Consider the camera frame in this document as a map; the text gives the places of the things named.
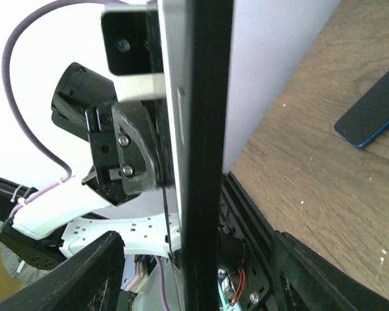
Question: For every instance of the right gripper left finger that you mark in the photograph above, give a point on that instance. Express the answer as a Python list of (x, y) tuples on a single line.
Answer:
[(89, 280)]

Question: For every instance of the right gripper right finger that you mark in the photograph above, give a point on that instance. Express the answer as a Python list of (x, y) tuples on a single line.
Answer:
[(303, 280)]

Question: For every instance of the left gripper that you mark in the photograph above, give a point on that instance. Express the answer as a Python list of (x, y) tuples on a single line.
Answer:
[(130, 149)]

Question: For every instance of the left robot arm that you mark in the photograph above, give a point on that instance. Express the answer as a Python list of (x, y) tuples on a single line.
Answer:
[(47, 228)]

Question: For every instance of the blue-edged dark phone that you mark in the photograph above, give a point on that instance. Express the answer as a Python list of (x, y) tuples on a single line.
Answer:
[(368, 118)]

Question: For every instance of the black aluminium frame rail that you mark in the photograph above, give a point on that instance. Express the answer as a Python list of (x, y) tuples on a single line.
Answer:
[(248, 224)]

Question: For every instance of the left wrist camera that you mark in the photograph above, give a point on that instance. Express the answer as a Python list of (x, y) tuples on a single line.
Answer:
[(132, 44)]

